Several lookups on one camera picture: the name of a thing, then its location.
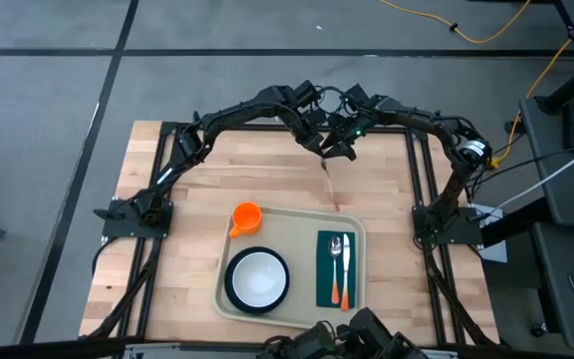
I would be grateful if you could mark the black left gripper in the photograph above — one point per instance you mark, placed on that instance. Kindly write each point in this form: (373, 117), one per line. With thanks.
(312, 129)

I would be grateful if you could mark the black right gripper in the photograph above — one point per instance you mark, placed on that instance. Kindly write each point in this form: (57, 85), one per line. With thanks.
(354, 127)

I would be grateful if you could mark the orange plastic cup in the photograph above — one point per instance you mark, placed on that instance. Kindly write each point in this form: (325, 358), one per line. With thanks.
(247, 217)

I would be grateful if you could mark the dark green cloth napkin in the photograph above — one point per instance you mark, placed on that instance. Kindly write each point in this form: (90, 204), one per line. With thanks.
(323, 269)

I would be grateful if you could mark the white bowl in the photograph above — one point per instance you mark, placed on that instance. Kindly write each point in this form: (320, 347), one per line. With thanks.
(258, 279)

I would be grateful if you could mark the dark blue plate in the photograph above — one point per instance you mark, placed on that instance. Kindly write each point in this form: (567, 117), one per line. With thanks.
(278, 301)

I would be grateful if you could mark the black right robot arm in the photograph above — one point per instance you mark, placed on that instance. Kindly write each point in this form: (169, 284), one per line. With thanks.
(416, 117)

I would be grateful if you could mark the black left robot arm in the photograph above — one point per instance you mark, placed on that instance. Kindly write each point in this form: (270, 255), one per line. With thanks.
(237, 112)

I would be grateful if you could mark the beige plastic tray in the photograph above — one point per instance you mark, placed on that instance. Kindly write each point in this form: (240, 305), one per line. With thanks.
(297, 249)

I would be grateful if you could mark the yellow power plug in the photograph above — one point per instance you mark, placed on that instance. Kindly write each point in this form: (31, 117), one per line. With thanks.
(491, 161)

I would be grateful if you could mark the black mechanical assembly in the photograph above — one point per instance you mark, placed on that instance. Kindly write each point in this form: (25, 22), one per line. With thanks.
(367, 329)

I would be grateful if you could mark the dark grey desk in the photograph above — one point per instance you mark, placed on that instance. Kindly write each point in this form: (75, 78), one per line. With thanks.
(566, 199)
(556, 279)

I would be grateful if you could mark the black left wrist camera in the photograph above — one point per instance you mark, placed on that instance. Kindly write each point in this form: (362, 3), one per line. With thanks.
(307, 94)

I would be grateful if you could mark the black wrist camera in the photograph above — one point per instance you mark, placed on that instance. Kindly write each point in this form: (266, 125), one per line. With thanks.
(307, 94)
(356, 95)

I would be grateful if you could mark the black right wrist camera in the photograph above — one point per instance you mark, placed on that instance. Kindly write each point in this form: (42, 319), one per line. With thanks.
(356, 95)

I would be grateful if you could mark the black aluminium table frame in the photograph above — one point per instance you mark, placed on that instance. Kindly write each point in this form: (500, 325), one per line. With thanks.
(247, 128)

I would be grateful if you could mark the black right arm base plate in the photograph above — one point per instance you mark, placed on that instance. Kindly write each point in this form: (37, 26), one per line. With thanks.
(466, 234)

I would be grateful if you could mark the black rail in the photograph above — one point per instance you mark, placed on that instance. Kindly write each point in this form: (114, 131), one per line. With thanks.
(43, 349)

